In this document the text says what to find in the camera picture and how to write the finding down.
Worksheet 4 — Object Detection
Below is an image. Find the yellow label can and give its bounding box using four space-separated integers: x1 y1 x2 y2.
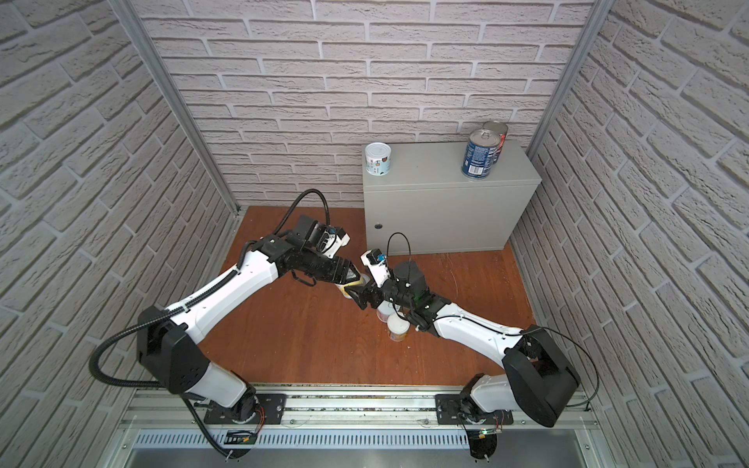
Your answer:
339 274 371 301

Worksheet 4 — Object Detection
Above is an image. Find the grey label can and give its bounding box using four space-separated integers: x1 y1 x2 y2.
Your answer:
364 142 392 177

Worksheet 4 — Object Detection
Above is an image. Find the blue Progresso soup can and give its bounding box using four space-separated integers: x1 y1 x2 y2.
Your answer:
461 129 503 179

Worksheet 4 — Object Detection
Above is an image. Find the red label soup can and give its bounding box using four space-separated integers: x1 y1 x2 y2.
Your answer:
482 121 508 165

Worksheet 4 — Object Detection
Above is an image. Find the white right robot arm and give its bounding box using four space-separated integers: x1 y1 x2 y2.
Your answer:
344 280 580 427

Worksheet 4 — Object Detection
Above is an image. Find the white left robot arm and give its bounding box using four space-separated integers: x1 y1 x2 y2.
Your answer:
137 226 361 423

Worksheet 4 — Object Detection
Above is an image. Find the pink label can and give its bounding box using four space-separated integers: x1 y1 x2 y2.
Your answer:
376 300 400 323

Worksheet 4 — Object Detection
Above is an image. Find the orange can white lid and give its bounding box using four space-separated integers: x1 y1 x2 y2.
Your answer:
387 314 411 342

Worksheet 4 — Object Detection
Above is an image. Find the grey metal cabinet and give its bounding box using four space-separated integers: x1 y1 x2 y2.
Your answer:
363 140 541 255

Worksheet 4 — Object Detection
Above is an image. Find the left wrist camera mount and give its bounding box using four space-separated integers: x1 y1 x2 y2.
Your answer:
286 216 350 259

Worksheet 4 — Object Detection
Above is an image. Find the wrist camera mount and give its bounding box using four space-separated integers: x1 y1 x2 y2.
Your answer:
361 249 428 294
286 216 350 259

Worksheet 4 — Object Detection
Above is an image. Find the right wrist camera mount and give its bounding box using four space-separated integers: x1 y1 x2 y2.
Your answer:
361 249 428 294

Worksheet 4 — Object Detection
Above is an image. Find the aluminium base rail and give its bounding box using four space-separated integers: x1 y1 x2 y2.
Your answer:
116 382 598 452

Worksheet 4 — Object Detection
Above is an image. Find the black corrugated left cable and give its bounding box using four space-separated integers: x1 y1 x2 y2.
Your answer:
89 188 332 389

